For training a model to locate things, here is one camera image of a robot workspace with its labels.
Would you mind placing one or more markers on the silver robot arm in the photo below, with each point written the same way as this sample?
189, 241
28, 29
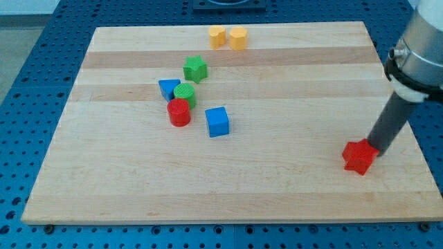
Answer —
414, 65

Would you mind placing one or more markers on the blue cube block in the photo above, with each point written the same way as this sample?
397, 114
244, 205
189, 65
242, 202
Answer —
217, 122

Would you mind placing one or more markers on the red cylinder block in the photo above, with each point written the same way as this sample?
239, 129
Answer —
179, 112

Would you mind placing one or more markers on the green cylinder block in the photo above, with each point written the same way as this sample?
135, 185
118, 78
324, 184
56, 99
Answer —
187, 92

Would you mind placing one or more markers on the green star block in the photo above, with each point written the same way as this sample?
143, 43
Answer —
195, 69

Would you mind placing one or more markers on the blue triangle block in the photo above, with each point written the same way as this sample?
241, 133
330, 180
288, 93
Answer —
167, 88

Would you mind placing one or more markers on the light wooden board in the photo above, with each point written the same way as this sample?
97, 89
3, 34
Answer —
294, 98

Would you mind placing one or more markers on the yellow hexagon block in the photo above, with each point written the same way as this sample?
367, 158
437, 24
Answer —
238, 38

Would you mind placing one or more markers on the red star block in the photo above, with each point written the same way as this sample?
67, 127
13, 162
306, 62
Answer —
359, 156

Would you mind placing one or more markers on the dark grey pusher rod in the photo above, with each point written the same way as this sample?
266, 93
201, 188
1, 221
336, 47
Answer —
390, 122

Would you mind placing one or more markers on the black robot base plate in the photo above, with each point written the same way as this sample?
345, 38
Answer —
207, 5

